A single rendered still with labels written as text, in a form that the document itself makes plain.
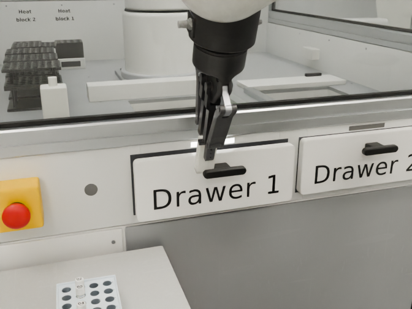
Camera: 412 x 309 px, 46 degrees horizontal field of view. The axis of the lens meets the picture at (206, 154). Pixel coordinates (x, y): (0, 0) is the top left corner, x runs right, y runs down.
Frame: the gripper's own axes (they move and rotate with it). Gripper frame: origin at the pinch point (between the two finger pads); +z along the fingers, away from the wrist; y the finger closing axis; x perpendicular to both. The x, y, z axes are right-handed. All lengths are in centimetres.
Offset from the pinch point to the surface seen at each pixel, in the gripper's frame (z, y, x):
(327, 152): 5.1, -2.5, 25.3
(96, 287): 9.8, 14.8, -19.7
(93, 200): 9.8, -2.7, -18.1
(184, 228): 17.5, 0.1, -2.2
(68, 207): 10.6, -2.5, -22.2
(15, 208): 4.0, 2.7, -29.8
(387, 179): 12.1, 0.1, 39.8
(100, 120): -2.4, -8.5, -15.8
